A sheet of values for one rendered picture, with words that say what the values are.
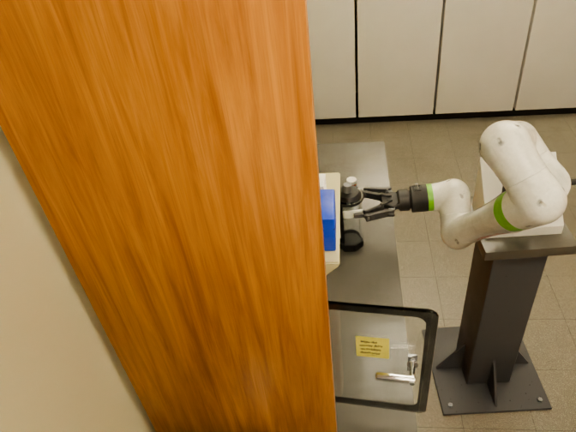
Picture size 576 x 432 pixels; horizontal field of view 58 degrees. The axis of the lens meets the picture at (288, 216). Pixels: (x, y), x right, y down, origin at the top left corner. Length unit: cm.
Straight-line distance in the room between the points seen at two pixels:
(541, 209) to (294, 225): 71
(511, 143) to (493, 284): 90
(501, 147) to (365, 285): 68
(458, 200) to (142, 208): 113
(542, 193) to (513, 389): 150
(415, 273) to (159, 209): 238
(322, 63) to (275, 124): 345
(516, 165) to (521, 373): 158
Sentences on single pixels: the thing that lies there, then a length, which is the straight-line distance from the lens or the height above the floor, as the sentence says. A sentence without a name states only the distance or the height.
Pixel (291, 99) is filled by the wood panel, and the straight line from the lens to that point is 77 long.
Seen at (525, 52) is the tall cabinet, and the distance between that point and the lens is 447.
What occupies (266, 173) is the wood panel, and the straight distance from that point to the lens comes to 84.
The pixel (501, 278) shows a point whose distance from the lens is 217.
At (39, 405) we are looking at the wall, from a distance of 111.
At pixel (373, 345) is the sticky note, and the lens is 126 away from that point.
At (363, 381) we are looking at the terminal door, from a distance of 138.
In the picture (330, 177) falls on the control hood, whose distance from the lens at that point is 130.
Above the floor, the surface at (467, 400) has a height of 2.
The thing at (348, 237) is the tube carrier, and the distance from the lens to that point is 187.
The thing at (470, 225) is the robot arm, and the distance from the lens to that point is 166.
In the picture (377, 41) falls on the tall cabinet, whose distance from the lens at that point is 418.
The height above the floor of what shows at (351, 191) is 118.
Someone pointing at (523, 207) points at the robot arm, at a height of 141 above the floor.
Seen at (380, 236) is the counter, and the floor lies 94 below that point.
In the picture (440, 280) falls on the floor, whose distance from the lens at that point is 314.
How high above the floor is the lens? 227
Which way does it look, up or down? 40 degrees down
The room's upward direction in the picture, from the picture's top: 7 degrees counter-clockwise
